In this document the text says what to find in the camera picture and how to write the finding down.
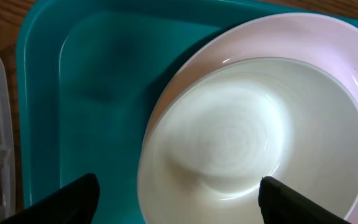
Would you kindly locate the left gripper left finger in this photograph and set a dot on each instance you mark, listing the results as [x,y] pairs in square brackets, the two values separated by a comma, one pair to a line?
[75,203]

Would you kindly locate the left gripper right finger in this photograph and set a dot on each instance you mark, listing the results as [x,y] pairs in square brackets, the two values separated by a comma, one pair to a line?
[279,204]

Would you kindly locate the small white plate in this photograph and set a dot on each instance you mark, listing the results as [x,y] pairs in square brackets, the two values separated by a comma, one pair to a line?
[205,155]

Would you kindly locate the large white plate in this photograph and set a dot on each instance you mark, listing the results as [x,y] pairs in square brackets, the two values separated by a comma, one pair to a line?
[326,42]

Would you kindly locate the teal serving tray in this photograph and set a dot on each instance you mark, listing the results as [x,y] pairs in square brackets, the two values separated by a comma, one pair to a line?
[89,75]

